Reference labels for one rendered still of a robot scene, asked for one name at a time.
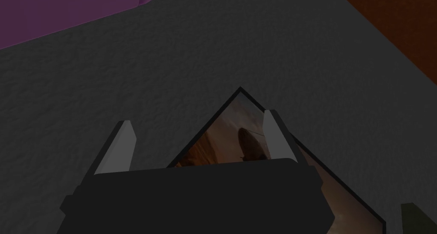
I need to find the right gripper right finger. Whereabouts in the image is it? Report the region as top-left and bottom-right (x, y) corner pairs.
(262, 109), (308, 166)

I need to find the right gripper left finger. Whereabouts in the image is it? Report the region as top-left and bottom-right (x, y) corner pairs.
(93, 120), (137, 176)

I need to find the black framed brown picture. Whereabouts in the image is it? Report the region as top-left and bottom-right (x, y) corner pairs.
(166, 86), (387, 234)

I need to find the purple box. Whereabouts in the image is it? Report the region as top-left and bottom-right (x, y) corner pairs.
(0, 0), (157, 51)

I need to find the dark green object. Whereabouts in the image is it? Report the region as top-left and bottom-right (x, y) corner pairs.
(400, 202), (437, 234)

